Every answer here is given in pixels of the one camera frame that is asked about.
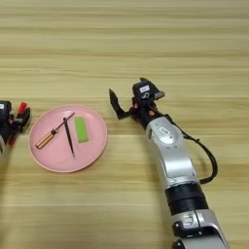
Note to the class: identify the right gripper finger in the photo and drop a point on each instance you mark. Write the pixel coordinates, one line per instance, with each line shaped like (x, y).
(159, 95)
(114, 102)

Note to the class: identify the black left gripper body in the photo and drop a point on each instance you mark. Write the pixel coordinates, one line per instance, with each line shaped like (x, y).
(9, 128)

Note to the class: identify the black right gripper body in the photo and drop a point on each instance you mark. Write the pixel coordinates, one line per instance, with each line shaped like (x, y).
(144, 112)

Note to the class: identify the red marker pen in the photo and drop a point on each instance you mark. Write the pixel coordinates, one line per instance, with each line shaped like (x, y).
(22, 108)

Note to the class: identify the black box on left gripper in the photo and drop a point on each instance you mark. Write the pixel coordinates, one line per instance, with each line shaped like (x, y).
(5, 110)

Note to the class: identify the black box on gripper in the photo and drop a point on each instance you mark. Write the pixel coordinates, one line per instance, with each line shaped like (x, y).
(144, 89)
(5, 110)

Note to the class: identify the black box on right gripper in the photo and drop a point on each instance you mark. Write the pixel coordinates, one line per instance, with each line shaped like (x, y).
(144, 89)

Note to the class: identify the green rectangular eraser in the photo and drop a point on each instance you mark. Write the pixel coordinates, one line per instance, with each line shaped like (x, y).
(81, 129)

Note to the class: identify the pink round plate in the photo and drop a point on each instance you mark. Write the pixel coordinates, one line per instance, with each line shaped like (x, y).
(58, 159)

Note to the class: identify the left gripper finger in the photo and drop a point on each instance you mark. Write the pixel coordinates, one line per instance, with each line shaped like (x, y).
(25, 118)

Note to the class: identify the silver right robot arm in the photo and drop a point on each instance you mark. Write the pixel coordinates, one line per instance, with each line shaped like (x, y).
(175, 155)

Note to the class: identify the black pen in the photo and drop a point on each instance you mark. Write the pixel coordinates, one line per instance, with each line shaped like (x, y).
(69, 139)

